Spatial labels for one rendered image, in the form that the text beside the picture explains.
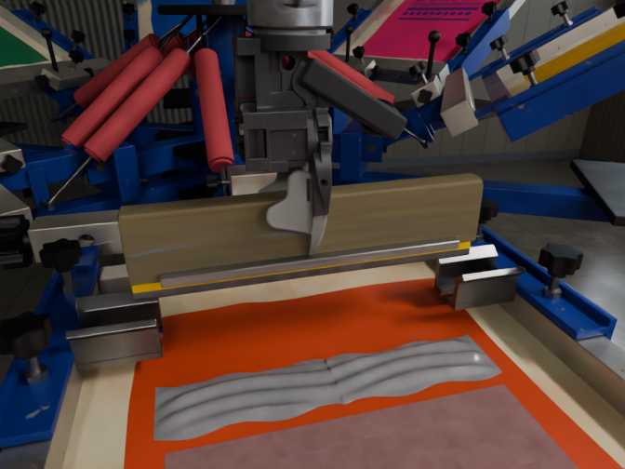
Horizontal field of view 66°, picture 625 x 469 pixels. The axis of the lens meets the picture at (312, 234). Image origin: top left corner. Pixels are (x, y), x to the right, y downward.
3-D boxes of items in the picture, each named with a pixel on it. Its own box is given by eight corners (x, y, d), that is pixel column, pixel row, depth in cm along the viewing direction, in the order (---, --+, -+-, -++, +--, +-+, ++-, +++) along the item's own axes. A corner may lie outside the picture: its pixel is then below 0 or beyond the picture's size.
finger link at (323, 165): (302, 208, 49) (299, 122, 47) (319, 207, 50) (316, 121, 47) (314, 220, 45) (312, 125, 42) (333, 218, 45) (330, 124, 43)
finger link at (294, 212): (265, 259, 49) (259, 169, 47) (321, 252, 51) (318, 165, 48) (271, 269, 47) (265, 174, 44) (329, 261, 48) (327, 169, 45)
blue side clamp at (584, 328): (602, 370, 54) (618, 318, 51) (564, 378, 53) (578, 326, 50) (461, 253, 81) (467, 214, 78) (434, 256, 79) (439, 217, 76)
